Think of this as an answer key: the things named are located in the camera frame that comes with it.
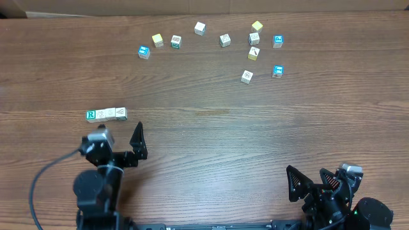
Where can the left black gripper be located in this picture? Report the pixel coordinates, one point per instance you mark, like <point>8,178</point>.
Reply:
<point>131,159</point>

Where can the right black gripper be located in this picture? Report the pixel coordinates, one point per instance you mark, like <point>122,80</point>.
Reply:
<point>319,194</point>

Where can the white block green triangle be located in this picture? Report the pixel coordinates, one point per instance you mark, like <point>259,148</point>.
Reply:
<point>121,113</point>

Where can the plain white block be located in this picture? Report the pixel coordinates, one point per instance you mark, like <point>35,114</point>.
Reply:
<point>110,114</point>

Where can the green R block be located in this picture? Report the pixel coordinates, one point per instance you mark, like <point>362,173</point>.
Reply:
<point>91,116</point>

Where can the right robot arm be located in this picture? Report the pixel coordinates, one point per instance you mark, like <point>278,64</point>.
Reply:
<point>368,213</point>

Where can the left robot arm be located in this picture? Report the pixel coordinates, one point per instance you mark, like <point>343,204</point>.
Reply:
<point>98,191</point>

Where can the blue top block left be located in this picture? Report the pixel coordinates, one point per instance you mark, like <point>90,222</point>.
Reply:
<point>144,52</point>

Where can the yellow top block left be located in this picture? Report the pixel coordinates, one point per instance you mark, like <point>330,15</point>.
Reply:
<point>157,40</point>

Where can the block with green B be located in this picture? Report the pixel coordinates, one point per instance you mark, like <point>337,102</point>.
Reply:
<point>176,42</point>

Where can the blue top block right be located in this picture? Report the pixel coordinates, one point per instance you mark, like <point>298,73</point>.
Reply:
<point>277,71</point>

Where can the white block grape picture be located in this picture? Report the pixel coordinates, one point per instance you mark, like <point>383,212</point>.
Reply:
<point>246,77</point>

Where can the white block green pattern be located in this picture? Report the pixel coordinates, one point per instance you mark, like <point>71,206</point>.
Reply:
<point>224,40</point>

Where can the yellow block with tool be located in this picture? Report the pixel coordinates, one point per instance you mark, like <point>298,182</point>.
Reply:
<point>253,53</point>

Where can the blue P block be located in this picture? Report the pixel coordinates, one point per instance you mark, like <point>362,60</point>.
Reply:
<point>278,41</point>

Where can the white block blue pattern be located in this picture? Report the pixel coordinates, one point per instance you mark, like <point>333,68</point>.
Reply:
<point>254,38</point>

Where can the yellow top block right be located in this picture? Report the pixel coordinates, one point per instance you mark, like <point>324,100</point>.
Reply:
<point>257,27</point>

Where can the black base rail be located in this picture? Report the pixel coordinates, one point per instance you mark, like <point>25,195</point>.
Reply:
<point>273,225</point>

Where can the cardboard wall panel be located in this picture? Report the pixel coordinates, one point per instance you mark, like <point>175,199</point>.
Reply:
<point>25,8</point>

